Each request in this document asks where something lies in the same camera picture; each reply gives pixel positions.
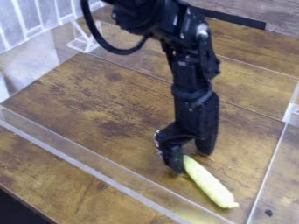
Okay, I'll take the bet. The clear acrylic front barrier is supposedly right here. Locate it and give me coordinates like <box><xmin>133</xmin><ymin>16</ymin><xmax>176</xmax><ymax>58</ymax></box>
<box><xmin>0</xmin><ymin>105</ymin><xmax>234</xmax><ymax>224</ymax></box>

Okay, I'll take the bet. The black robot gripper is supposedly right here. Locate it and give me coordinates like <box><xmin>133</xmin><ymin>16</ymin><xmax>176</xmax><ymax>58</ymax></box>
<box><xmin>153</xmin><ymin>59</ymin><xmax>220</xmax><ymax>174</ymax></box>

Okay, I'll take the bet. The black strip on table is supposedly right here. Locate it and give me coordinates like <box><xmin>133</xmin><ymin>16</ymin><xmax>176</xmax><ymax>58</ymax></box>
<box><xmin>202</xmin><ymin>9</ymin><xmax>266</xmax><ymax>30</ymax></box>

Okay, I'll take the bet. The clear acrylic barrier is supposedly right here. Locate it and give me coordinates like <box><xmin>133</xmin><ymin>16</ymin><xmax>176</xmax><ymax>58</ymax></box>
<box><xmin>246</xmin><ymin>82</ymin><xmax>299</xmax><ymax>224</ymax></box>
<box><xmin>0</xmin><ymin>105</ymin><xmax>234</xmax><ymax>224</ymax></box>

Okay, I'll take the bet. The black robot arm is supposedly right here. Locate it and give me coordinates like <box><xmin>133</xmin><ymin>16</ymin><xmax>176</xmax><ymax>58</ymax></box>
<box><xmin>105</xmin><ymin>0</ymin><xmax>220</xmax><ymax>173</ymax></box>

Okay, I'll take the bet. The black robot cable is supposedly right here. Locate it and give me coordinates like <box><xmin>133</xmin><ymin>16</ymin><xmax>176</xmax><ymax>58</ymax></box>
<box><xmin>78</xmin><ymin>0</ymin><xmax>150</xmax><ymax>56</ymax></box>

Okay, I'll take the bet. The clear acrylic right barrier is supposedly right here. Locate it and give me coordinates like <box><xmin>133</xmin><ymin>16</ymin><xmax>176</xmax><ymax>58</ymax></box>
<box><xmin>246</xmin><ymin>82</ymin><xmax>299</xmax><ymax>224</ymax></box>

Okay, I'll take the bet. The clear acrylic corner bracket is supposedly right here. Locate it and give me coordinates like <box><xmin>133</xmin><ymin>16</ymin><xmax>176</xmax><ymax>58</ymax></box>
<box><xmin>66</xmin><ymin>21</ymin><xmax>98</xmax><ymax>53</ymax></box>

